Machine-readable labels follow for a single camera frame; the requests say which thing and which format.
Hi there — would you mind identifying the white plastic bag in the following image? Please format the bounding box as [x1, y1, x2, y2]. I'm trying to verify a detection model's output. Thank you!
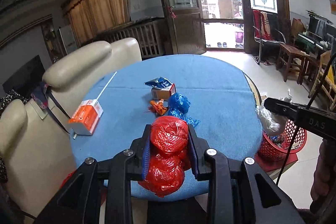
[256, 92, 288, 137]

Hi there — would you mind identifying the red plastic bag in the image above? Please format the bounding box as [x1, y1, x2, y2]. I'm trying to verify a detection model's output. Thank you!
[139, 116, 191, 198]

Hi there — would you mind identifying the blue plastic bag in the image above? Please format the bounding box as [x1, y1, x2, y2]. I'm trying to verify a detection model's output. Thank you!
[167, 93, 200, 127]

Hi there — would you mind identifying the blue foil snack wrapper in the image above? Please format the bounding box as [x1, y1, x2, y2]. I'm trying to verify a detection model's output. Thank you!
[144, 77, 172, 89]

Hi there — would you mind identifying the red mesh trash basket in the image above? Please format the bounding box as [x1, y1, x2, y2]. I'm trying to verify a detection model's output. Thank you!
[257, 120, 307, 161]

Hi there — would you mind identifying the person's right hand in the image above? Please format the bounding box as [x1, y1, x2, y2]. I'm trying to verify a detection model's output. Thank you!
[310, 139, 335, 201]

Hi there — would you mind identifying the wooden stool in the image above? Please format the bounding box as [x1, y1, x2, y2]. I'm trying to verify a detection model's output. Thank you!
[276, 44, 306, 85]

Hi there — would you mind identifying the orange white box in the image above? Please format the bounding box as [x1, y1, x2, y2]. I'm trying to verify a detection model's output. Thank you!
[68, 99, 104, 136]

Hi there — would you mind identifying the cream leather sofa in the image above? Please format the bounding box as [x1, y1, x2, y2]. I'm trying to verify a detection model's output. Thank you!
[1, 38, 141, 216]

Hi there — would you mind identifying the dark desk with monitors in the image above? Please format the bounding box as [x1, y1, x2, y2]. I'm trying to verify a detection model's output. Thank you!
[294, 10, 335, 59]

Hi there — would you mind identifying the blue tablecloth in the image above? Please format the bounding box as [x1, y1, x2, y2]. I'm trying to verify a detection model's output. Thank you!
[69, 53, 264, 202]

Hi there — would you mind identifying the orange crumpled wrapper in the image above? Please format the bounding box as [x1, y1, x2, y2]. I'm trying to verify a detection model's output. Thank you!
[148, 99, 169, 117]

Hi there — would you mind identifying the red towel on chair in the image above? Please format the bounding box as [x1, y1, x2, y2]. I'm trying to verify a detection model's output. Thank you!
[253, 10, 273, 40]

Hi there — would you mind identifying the red white small carton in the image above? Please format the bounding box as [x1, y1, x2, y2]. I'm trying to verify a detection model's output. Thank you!
[151, 84, 176, 101]

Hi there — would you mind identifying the white thin stick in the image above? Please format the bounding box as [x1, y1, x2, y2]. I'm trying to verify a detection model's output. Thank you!
[96, 71, 117, 101]

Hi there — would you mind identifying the tan curtain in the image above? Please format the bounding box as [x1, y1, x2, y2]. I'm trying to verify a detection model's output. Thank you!
[62, 0, 130, 47]

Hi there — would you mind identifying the brown wooden door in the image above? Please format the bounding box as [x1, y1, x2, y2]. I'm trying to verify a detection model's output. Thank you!
[161, 0, 206, 55]

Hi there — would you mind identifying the metal frame chair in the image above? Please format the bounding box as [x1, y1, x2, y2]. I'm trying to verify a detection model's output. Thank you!
[252, 10, 286, 65]

